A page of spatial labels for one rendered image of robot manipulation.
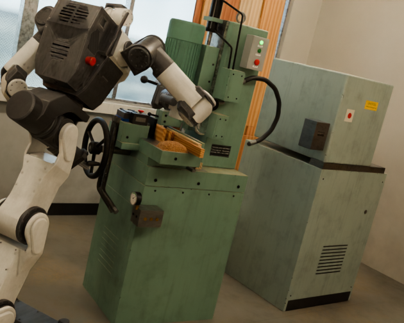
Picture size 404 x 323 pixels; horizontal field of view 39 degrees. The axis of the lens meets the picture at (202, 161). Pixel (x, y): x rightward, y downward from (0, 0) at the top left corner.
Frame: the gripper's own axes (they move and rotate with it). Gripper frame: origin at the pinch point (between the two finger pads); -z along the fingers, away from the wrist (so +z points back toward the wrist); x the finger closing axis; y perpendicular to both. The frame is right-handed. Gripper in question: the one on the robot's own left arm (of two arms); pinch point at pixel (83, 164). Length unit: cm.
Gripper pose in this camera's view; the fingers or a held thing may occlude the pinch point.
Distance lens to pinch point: 261.5
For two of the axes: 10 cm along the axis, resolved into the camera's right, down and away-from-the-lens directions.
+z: -6.0, -5.6, -5.7
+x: 7.9, -5.2, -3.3
